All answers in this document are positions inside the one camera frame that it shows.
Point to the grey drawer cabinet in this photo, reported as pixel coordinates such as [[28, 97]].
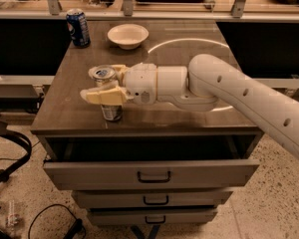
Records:
[[170, 43]]

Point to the white paper bowl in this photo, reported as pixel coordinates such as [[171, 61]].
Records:
[[128, 36]]

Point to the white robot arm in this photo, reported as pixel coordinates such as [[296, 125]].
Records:
[[198, 87]]

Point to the silver redbull can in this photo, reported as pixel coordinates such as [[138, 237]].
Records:
[[110, 113]]

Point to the top open drawer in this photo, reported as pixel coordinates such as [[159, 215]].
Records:
[[82, 164]]

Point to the bottom drawer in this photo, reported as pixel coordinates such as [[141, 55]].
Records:
[[152, 216]]

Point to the middle drawer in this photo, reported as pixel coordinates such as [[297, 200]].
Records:
[[147, 198]]

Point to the blue pepsi can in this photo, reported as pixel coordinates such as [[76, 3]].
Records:
[[78, 28]]

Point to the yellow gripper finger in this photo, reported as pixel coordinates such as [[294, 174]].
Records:
[[106, 73], [112, 97]]

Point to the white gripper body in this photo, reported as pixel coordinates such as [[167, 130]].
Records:
[[140, 83]]

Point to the clear plastic bottle on floor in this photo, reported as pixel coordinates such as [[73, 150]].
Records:
[[12, 217]]

